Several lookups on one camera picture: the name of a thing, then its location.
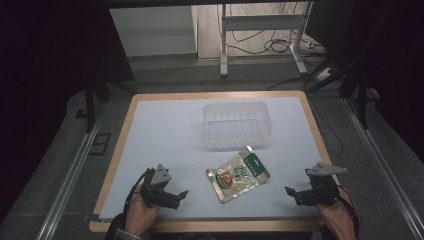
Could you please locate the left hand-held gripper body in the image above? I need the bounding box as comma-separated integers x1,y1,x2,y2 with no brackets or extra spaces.
139,163,173,208

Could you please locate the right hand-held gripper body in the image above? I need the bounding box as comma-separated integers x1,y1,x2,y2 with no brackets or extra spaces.
305,161,348,207

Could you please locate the green and beige snack packet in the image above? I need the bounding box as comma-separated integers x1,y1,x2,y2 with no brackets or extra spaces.
205,145,271,204

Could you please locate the clear plastic container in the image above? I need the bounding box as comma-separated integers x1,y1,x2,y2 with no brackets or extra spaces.
202,101,273,152

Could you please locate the person's left hand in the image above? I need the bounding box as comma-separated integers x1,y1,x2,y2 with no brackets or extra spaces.
124,191,163,237

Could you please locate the person's right hand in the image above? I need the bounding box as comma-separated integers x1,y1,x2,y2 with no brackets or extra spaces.
314,193,358,240

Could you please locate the wooden table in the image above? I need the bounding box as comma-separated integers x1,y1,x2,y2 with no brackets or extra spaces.
88,89,335,234

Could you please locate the white table mat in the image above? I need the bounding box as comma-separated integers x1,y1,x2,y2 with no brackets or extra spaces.
98,96,327,222

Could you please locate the black tripod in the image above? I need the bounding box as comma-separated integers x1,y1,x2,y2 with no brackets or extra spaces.
338,63,373,130

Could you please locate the black stand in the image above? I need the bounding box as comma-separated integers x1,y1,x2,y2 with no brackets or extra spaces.
75,78,113,134

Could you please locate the white power strip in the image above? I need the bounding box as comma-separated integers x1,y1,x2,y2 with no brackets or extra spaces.
315,67,335,82

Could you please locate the grey panel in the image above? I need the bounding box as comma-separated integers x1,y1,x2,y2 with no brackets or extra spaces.
109,5,198,58

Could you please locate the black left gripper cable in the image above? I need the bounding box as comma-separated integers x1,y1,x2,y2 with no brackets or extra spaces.
123,167,155,214

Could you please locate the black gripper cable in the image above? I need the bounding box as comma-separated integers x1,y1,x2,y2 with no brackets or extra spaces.
335,184,362,233
123,167,155,214

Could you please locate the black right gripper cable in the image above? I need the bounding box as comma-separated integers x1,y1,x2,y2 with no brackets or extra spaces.
335,184,362,233

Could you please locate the metal floor rail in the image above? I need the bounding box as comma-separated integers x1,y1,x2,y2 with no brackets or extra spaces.
34,103,108,240
343,98,424,240

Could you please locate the tangle of black floor cables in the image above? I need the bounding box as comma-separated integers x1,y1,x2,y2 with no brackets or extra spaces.
216,3,329,93

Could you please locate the white metal desk frame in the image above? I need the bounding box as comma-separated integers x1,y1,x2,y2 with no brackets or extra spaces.
219,1,314,78

